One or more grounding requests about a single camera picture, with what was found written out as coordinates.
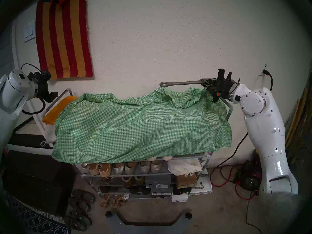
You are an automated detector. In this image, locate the orange cushion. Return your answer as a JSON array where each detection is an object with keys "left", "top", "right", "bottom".
[{"left": 42, "top": 96, "right": 78, "bottom": 125}]

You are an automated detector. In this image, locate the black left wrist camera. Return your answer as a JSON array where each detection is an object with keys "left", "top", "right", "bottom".
[{"left": 28, "top": 71, "right": 51, "bottom": 81}]

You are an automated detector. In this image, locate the black shoe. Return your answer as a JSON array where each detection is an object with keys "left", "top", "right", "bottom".
[{"left": 129, "top": 186, "right": 150, "bottom": 195}]

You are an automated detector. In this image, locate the brown cardboard shoe box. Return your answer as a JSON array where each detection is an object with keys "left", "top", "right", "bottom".
[{"left": 175, "top": 174, "right": 197, "bottom": 189}]

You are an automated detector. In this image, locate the black shoe box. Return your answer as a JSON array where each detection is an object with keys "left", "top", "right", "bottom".
[{"left": 173, "top": 187, "right": 193, "bottom": 195}]

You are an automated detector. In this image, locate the grey Vionic shoe box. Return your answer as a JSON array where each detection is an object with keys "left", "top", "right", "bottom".
[{"left": 145, "top": 175, "right": 171, "bottom": 189}]

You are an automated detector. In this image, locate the tan espadrille shoe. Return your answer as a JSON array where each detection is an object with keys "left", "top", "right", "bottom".
[
  {"left": 99, "top": 162, "right": 112, "bottom": 176},
  {"left": 88, "top": 163, "right": 101, "bottom": 176}
]

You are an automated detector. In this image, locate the dark wooden trunk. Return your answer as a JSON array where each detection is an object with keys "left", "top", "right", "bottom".
[{"left": 2, "top": 149, "right": 75, "bottom": 217}]

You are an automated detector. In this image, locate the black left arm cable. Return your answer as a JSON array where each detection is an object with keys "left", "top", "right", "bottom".
[
  {"left": 21, "top": 64, "right": 42, "bottom": 73},
  {"left": 22, "top": 99, "right": 47, "bottom": 115}
]

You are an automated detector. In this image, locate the white flat labelled box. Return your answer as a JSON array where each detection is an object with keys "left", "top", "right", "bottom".
[{"left": 190, "top": 169, "right": 212, "bottom": 195}]

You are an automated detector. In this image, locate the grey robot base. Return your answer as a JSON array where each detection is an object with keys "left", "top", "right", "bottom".
[{"left": 105, "top": 210, "right": 193, "bottom": 234}]

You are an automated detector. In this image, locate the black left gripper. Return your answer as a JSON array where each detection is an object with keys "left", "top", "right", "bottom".
[{"left": 36, "top": 79, "right": 59, "bottom": 103}]

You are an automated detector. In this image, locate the white light switch plate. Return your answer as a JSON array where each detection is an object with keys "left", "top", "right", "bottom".
[{"left": 23, "top": 21, "right": 36, "bottom": 42}]

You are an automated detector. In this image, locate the black floor cable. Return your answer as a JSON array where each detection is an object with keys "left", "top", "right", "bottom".
[{"left": 245, "top": 195, "right": 263, "bottom": 234}]

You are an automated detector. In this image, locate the white shoe box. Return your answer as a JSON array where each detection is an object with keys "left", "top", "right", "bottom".
[{"left": 171, "top": 194, "right": 189, "bottom": 203}]

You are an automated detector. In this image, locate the dark grey shoe box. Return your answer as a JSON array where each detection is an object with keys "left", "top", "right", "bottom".
[{"left": 150, "top": 187, "right": 174, "bottom": 197}]

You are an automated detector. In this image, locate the green white gingham cloth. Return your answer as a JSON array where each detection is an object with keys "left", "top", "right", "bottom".
[{"left": 51, "top": 87, "right": 232, "bottom": 164}]

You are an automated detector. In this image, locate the black red cable reel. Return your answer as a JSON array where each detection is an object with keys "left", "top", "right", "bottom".
[{"left": 238, "top": 159, "right": 262, "bottom": 191}]

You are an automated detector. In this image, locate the grey metal shoe rack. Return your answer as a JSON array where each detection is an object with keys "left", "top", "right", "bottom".
[{"left": 43, "top": 87, "right": 234, "bottom": 200}]

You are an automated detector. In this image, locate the long grey metal shoehorn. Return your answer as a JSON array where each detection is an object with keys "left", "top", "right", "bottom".
[{"left": 159, "top": 80, "right": 207, "bottom": 88}]

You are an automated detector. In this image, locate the red orange striped wall hanging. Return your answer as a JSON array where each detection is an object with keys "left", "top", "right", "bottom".
[{"left": 36, "top": 0, "right": 94, "bottom": 80}]

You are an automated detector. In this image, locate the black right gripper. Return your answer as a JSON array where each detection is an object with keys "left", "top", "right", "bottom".
[{"left": 199, "top": 69, "right": 240, "bottom": 103}]

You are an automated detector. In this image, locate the white door frame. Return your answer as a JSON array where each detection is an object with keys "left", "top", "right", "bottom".
[{"left": 11, "top": 18, "right": 23, "bottom": 72}]

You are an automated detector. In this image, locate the blue patterned rug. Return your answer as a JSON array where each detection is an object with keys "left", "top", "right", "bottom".
[{"left": 5, "top": 193, "right": 72, "bottom": 234}]

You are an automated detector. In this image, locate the red black extension cord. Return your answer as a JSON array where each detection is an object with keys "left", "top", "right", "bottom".
[{"left": 210, "top": 70, "right": 273, "bottom": 201}]

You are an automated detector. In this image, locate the silver loafer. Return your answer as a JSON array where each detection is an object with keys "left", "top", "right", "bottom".
[
  {"left": 150, "top": 160, "right": 163, "bottom": 173},
  {"left": 112, "top": 162, "right": 125, "bottom": 175},
  {"left": 138, "top": 161, "right": 151, "bottom": 174},
  {"left": 125, "top": 162, "right": 137, "bottom": 175}
]

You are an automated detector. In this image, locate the tan strappy sandal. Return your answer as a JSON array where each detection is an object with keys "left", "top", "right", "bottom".
[
  {"left": 100, "top": 193, "right": 113, "bottom": 208},
  {"left": 112, "top": 194, "right": 126, "bottom": 208}
]

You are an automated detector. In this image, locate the black strap sandal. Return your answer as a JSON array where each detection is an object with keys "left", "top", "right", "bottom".
[
  {"left": 69, "top": 209, "right": 92, "bottom": 226},
  {"left": 63, "top": 215, "right": 88, "bottom": 231}
]

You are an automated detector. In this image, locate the cream cloth dust bag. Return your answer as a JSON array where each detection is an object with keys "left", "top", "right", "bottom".
[{"left": 167, "top": 157, "right": 203, "bottom": 177}]

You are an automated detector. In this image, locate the grey brown clog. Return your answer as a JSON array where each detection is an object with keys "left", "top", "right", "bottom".
[
  {"left": 71, "top": 189, "right": 96, "bottom": 204},
  {"left": 68, "top": 196, "right": 92, "bottom": 212}
]

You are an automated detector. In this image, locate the white drawstring bag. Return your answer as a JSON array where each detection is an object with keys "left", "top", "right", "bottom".
[{"left": 40, "top": 124, "right": 57, "bottom": 148}]

